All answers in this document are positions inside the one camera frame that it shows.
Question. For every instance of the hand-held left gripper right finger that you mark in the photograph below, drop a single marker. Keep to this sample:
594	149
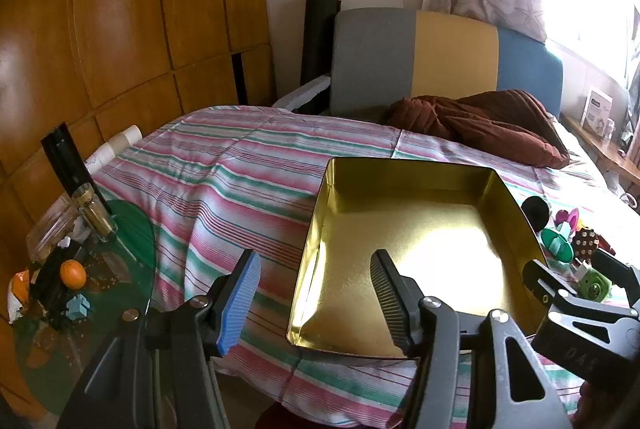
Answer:
387	301

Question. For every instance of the clear plastic box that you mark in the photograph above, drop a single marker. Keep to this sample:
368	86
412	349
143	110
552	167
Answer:
50	231

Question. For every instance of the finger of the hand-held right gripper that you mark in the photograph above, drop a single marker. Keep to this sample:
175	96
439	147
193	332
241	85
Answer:
617	271
545	281

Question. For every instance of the light blue plastic block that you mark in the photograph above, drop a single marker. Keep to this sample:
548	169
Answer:
77	307

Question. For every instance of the grey pillow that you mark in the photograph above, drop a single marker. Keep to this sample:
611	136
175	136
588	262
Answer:
580	159

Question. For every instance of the rectangular metal tin tray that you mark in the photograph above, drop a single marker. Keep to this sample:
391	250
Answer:
425	229

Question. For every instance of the white cardboard box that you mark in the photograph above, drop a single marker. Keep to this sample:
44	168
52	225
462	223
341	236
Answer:
597	106

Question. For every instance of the black post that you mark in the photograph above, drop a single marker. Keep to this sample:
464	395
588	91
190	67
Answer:
65	159

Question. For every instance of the green round plastic toy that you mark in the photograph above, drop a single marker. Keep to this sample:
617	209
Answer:
596	286

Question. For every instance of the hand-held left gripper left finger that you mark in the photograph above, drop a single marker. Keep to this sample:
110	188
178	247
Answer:
240	304

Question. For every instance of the wooden wardrobe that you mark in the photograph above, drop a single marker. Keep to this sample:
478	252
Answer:
125	9

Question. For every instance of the wooden shelf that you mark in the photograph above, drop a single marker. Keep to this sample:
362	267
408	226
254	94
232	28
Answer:
600	150

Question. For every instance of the white foam piece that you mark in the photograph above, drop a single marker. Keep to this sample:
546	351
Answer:
310	90

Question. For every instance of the grey yellow blue headboard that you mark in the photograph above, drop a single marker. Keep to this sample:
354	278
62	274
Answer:
450	54

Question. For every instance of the striped bedsheet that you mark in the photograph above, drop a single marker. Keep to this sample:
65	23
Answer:
225	169

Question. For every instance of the orange and white packet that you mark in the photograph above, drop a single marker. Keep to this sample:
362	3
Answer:
20	294

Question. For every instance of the white paper roll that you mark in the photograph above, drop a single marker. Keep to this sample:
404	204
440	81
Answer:
122	140

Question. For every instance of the brown blanket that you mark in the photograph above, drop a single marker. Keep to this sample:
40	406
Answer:
475	119

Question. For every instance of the orange fruit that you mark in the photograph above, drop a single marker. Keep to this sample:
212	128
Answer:
73	274

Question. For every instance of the black round object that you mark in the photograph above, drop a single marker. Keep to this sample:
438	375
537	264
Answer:
536	211

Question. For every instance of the black rolled mat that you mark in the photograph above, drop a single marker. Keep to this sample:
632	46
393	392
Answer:
317	34

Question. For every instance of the green plastic stand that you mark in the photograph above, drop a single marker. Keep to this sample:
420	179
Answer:
557	246

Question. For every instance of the green glass side table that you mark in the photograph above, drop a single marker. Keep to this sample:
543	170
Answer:
127	229

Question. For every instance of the glass jar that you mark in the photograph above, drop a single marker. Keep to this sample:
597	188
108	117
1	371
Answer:
95	214

